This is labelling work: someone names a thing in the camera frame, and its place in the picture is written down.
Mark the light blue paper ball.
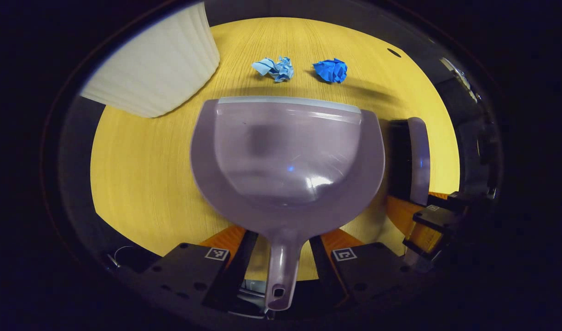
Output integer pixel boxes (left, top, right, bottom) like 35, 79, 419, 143
252, 57, 294, 83

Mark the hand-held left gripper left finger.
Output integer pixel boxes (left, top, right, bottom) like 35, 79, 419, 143
115, 224, 259, 314

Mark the pale purple plastic dustpan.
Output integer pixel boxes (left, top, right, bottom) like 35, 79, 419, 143
190, 96, 386, 311

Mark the dark blue paper ball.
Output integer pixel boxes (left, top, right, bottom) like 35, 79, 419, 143
313, 58, 348, 84

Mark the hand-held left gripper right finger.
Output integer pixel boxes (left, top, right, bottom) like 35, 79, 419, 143
309, 228, 415, 308

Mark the white ribbed garbage bin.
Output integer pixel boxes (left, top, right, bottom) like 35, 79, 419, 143
80, 2, 220, 118

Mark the pale purple small broom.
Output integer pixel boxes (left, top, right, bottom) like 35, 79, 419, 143
390, 117, 431, 206

